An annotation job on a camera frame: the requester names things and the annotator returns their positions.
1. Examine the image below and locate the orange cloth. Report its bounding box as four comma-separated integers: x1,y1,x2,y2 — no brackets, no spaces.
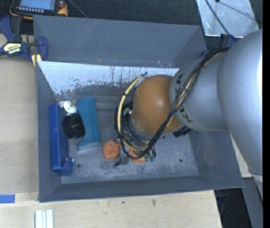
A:
102,139,146,164

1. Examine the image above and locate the teal flat block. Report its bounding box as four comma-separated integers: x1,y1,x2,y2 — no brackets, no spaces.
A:
76,96,101,152

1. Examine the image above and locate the black round cup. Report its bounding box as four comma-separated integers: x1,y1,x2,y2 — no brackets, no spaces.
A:
62,113,87,140

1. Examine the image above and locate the white disc with brass stem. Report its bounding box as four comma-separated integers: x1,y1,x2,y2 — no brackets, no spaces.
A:
58,99,77,114

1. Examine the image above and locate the long blue box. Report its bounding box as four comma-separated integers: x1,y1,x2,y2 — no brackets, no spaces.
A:
48,103,75,177

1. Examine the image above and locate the grey metal bin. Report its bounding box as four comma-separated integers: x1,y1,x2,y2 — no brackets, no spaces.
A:
32,15,245,203

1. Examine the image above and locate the pale wood board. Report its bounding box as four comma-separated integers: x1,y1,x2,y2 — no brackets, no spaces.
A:
0,56,39,195

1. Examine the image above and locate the black cylinder on white bracket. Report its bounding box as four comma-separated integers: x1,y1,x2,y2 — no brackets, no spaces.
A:
172,126,192,138

